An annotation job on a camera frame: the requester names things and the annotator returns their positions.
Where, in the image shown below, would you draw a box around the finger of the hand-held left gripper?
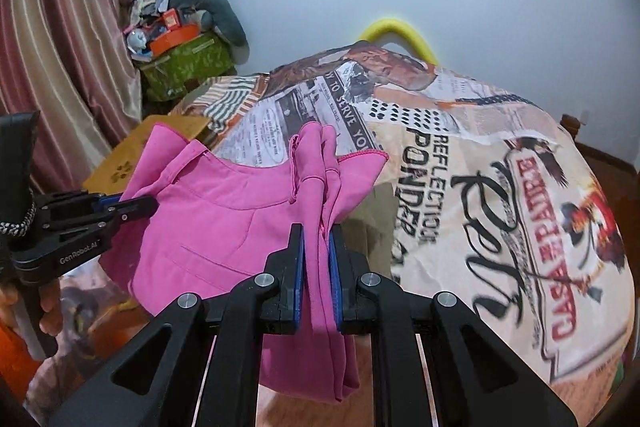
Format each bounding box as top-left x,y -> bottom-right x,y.
87,192 -> 122,212
102,198 -> 160,224

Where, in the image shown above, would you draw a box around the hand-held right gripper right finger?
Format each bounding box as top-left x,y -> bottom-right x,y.
327,224 -> 577,427

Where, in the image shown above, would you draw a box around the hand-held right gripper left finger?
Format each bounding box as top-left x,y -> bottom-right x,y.
47,223 -> 306,427

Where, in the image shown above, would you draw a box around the pink pants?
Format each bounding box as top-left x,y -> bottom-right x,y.
100,122 -> 390,405

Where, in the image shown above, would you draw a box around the person's left hand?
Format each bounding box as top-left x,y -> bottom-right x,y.
37,279 -> 63,335

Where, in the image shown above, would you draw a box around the yellow patterned board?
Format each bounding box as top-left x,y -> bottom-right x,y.
82,114 -> 211,198

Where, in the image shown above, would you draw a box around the olive green garment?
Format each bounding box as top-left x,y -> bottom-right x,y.
345,182 -> 403,283

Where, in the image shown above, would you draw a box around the green patterned box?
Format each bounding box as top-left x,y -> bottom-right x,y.
140,32 -> 237,102

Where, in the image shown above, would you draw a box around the blue white toy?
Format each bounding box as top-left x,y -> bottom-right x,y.
127,29 -> 151,54

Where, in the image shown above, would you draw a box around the newspaper print blanket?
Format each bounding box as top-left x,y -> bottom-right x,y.
170,42 -> 638,427

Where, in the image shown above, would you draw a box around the striped pink curtain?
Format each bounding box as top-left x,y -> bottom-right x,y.
0,0 -> 151,192

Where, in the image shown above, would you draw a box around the orange box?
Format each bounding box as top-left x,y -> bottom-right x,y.
150,9 -> 201,58

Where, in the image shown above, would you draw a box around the grey plush pillow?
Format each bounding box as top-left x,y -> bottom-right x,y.
167,0 -> 249,58

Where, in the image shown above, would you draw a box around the yellow curved cushion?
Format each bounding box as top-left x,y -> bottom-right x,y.
361,19 -> 438,65

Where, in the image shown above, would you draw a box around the black white braided cord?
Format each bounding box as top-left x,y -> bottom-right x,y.
0,201 -> 37,239

